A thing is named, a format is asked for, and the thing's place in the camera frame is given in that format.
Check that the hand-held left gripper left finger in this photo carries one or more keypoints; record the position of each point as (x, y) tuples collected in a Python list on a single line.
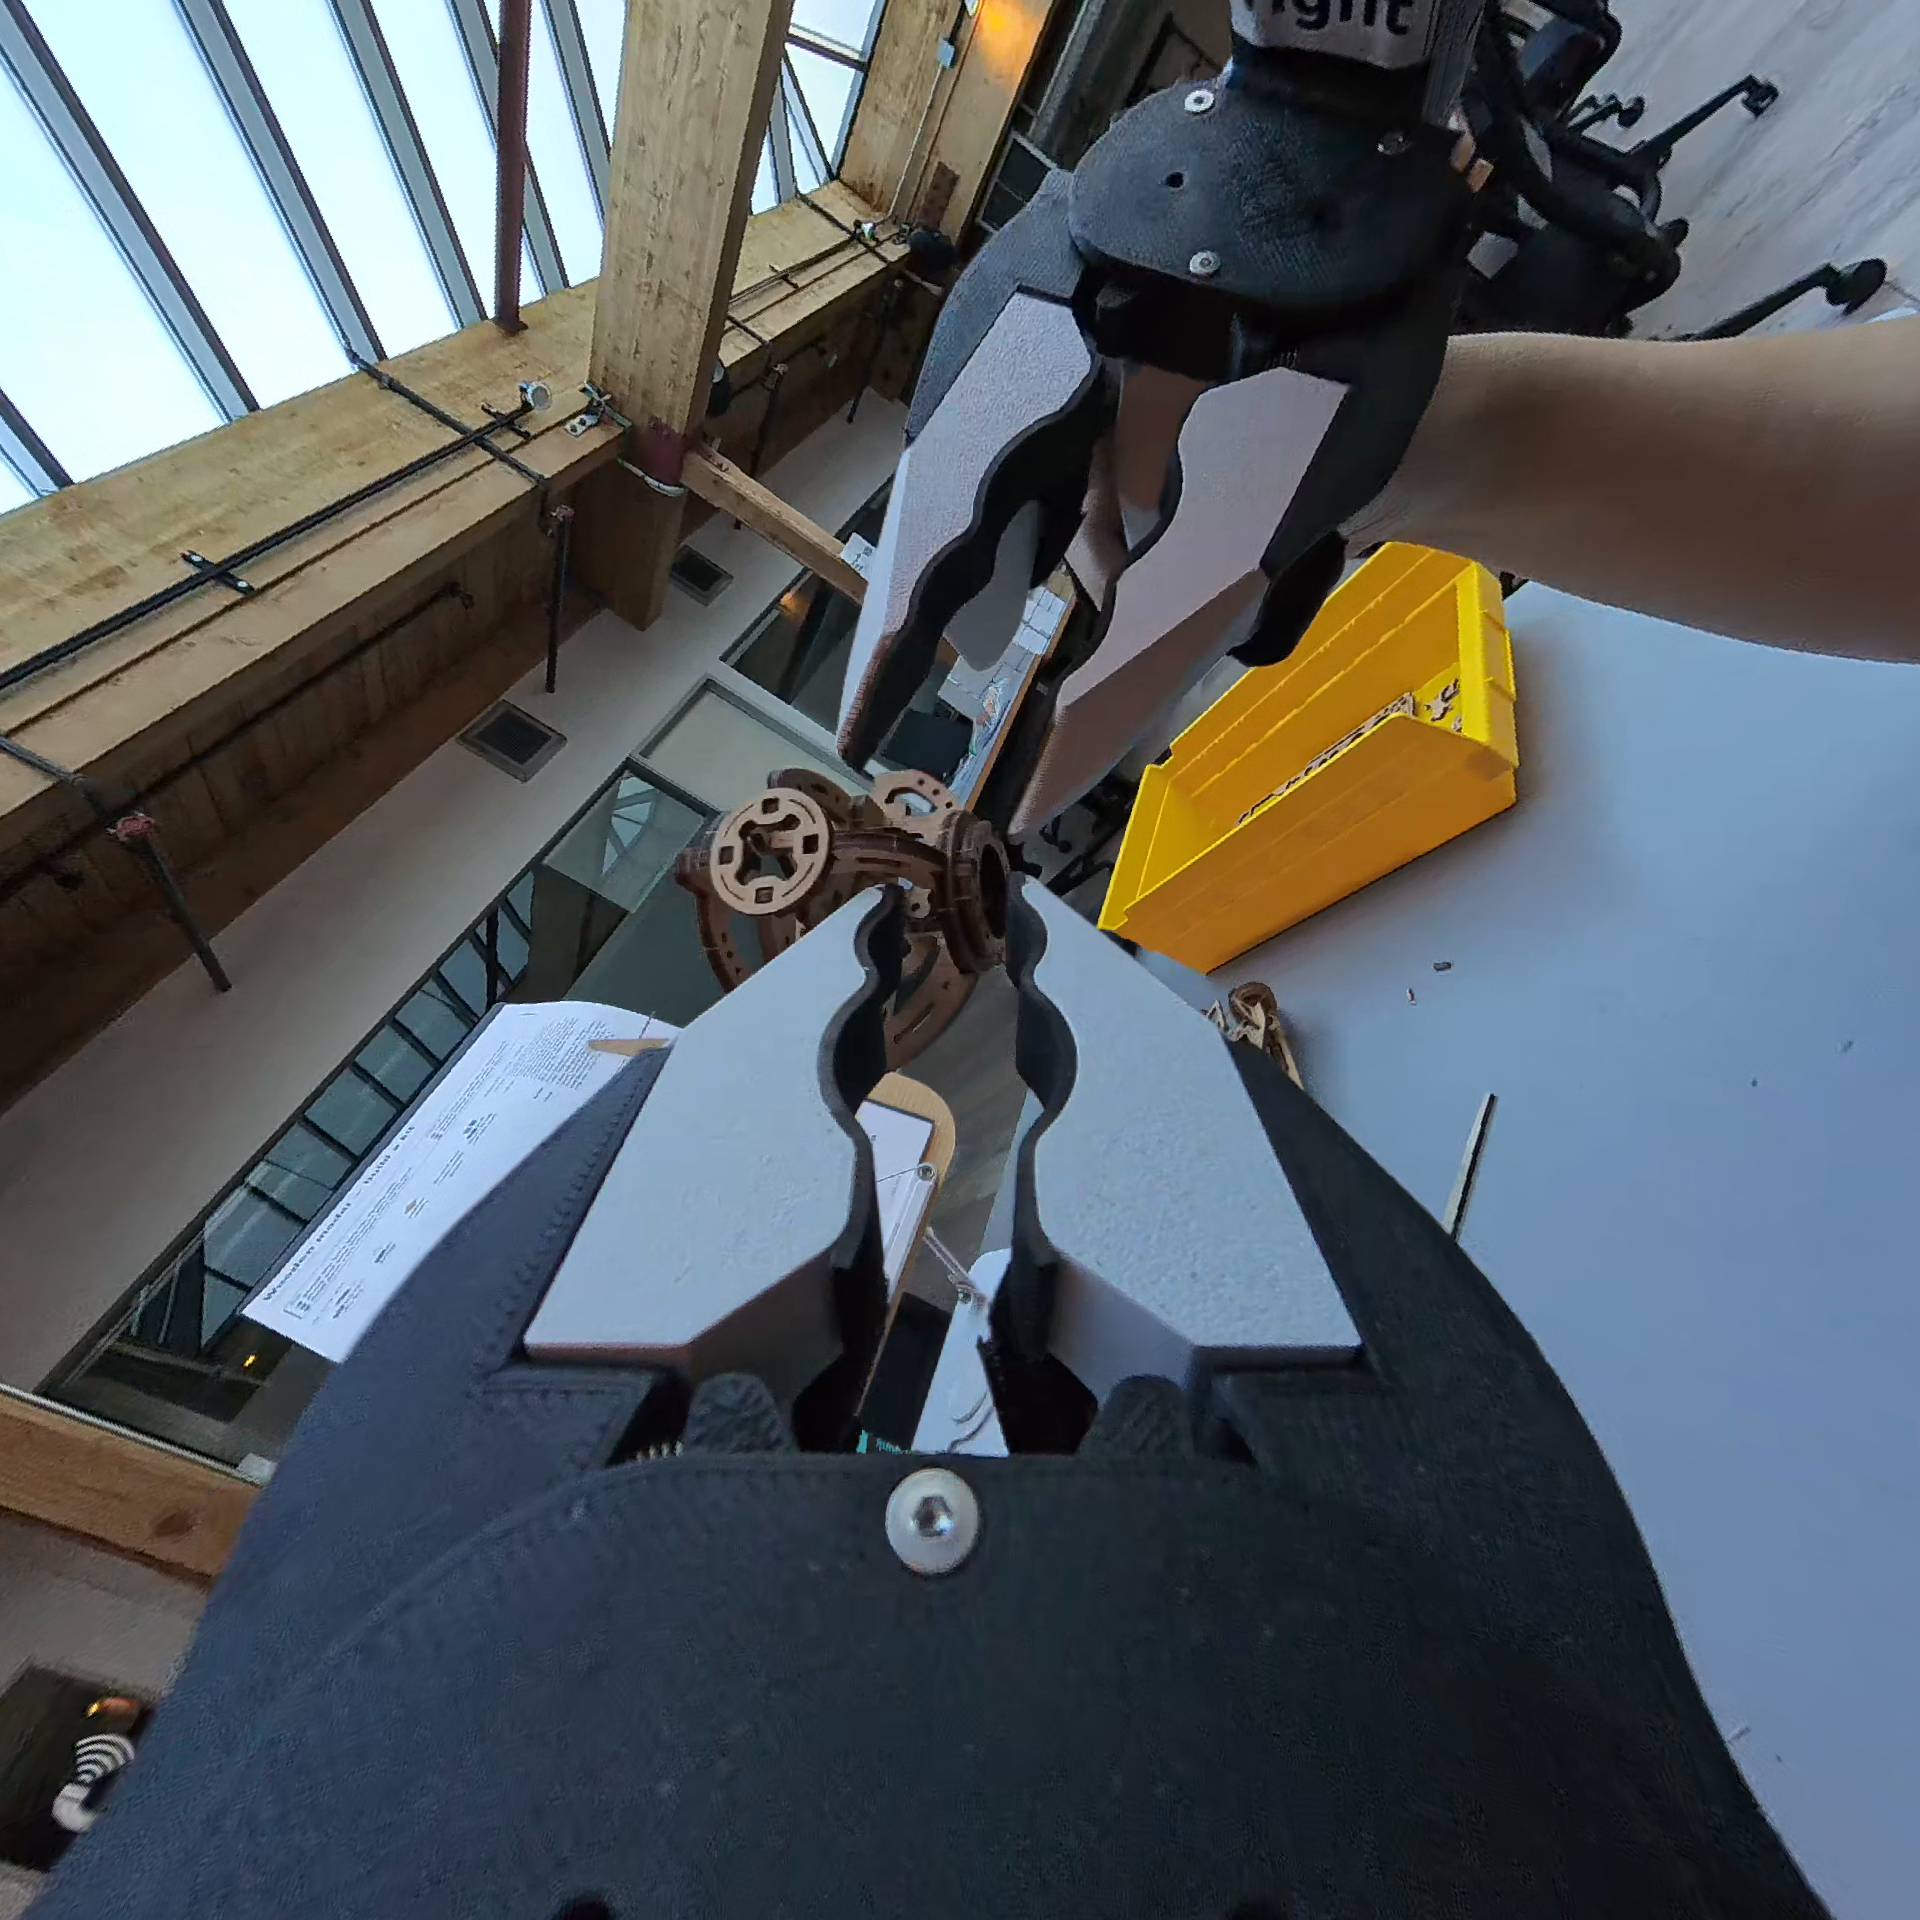
[(704, 1200)]

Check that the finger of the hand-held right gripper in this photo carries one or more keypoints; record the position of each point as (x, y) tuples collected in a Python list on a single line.
[(975, 421), (1230, 480)]

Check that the black office chair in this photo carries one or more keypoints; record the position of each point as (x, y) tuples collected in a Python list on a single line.
[(1589, 211)]

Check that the small wall grille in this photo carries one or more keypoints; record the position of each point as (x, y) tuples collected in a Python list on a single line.
[(699, 572), (510, 739)]

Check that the yellow plastic bin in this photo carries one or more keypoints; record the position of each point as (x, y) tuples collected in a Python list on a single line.
[(1349, 840)]

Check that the large wooden model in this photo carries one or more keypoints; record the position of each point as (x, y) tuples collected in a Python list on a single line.
[(1257, 1027)]

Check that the thin wooden stick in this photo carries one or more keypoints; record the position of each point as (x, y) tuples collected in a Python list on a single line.
[(1472, 1161)]

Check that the small wooden model assembly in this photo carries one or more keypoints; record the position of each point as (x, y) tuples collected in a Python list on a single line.
[(773, 862)]

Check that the black ceiling speaker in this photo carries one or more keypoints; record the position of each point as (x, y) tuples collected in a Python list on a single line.
[(927, 247)]

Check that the wooden parts frame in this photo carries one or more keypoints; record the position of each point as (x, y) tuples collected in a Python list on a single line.
[(1349, 744)]

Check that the wooden post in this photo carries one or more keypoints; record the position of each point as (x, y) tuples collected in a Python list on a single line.
[(773, 517)]

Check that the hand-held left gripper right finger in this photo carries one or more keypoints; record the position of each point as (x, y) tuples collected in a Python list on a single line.
[(1185, 1200)]

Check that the person's right forearm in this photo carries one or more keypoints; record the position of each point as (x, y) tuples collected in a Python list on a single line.
[(1651, 480)]

